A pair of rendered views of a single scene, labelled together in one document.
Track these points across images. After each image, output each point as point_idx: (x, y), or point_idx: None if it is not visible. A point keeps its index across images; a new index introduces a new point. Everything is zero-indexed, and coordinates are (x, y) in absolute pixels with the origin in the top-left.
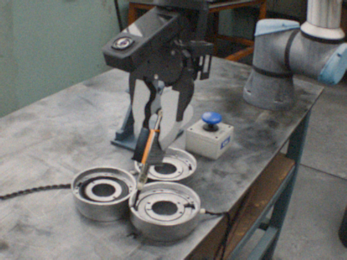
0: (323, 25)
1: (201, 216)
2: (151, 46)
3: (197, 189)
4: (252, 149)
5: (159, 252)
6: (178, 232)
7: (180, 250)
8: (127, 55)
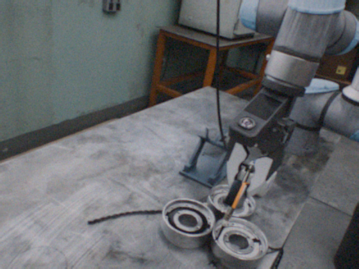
0: None
1: None
2: (267, 127)
3: (254, 223)
4: (288, 191)
5: None
6: (252, 266)
7: None
8: (254, 135)
